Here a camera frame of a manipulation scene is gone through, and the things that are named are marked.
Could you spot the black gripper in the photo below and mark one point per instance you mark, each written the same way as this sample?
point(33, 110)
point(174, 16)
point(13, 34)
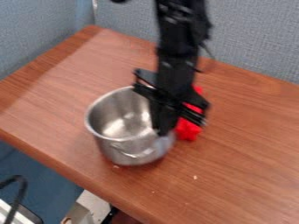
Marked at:
point(167, 88)

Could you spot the black and white equipment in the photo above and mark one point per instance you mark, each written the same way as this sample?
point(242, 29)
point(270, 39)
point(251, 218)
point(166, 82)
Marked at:
point(15, 213)

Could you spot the white object under table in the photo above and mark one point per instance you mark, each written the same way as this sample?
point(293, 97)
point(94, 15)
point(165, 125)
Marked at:
point(90, 210)

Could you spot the metal pot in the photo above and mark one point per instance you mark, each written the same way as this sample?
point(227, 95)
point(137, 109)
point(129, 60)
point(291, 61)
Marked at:
point(119, 122)

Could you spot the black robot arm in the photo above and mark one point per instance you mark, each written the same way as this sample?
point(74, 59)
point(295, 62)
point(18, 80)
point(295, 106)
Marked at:
point(183, 29)

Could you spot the red star-shaped block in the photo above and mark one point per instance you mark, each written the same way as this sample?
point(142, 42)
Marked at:
point(186, 129)

